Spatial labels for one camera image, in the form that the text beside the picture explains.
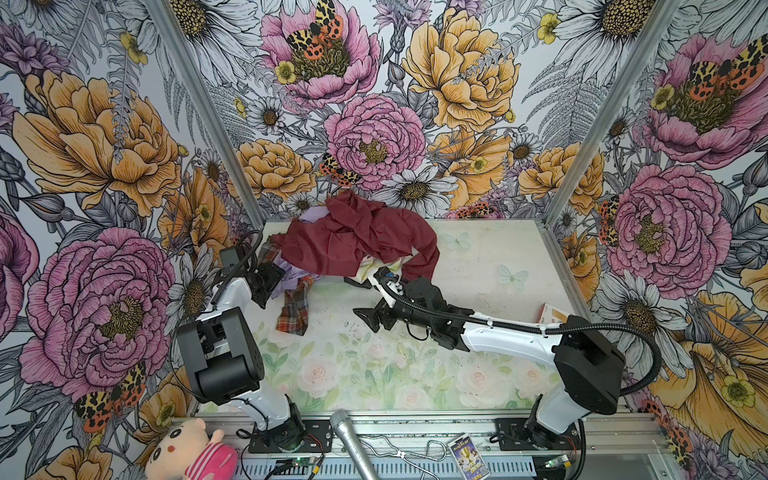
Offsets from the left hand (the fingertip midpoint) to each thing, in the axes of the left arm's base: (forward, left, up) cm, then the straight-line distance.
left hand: (281, 285), depth 92 cm
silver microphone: (-36, -21, -5) cm, 42 cm away
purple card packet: (-44, -51, -7) cm, 67 cm away
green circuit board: (-44, -12, -9) cm, 46 cm away
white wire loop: (-41, -30, -10) cm, 52 cm away
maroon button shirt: (+14, -17, +6) cm, 23 cm away
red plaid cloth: (-6, -3, -7) cm, 10 cm away
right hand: (-13, -27, +9) cm, 31 cm away
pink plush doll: (-42, +13, -2) cm, 44 cm away
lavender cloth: (+3, -3, 0) cm, 4 cm away
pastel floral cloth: (+8, -26, -1) cm, 28 cm away
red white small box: (-8, -82, -5) cm, 82 cm away
